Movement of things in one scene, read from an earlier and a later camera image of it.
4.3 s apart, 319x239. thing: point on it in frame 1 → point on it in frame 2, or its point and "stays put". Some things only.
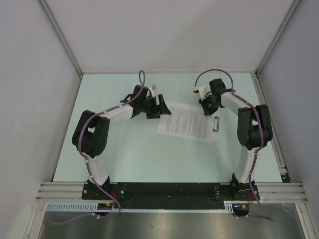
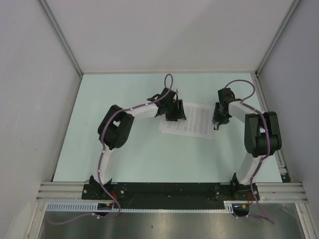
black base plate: (169, 191) stays put
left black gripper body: (149, 107) → (172, 112)
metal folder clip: (216, 125) stays put
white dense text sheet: (187, 120) stays put
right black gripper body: (208, 104) → (220, 117)
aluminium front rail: (273, 191) stays put
